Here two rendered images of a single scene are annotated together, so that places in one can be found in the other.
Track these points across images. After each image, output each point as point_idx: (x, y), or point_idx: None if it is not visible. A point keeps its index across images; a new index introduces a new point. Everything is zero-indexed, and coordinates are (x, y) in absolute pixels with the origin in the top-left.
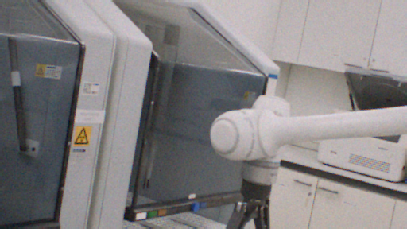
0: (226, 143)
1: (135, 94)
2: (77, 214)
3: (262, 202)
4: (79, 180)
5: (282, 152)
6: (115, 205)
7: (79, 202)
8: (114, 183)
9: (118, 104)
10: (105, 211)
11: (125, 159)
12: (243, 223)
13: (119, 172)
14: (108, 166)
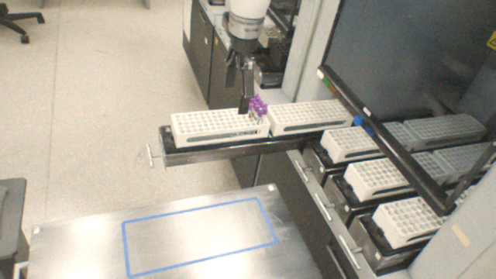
0: None
1: None
2: (301, 37)
3: (241, 56)
4: (305, 13)
5: (230, 0)
6: (318, 53)
7: (303, 30)
8: (321, 34)
9: None
10: (312, 52)
11: (330, 20)
12: (231, 57)
13: (325, 28)
14: (320, 17)
